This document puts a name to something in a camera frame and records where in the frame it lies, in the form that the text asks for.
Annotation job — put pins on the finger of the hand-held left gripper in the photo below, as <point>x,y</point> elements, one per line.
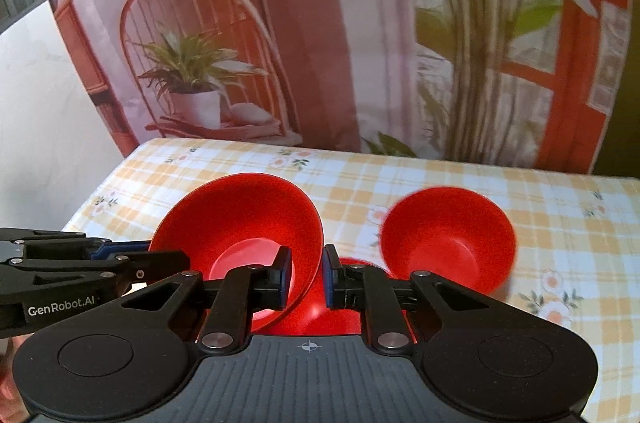
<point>60,244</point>
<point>150,264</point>

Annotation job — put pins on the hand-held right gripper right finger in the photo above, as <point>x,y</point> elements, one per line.
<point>328,275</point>

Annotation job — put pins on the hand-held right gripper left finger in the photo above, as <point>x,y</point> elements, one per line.
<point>286,275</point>

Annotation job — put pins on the red plastic bowl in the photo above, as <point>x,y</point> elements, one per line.
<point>240,223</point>
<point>450,233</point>
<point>320,320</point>

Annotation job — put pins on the yellow checkered floral tablecloth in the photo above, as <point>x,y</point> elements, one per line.
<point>350,183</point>

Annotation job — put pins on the printed room scene backdrop cloth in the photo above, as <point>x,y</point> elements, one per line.
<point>350,28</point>

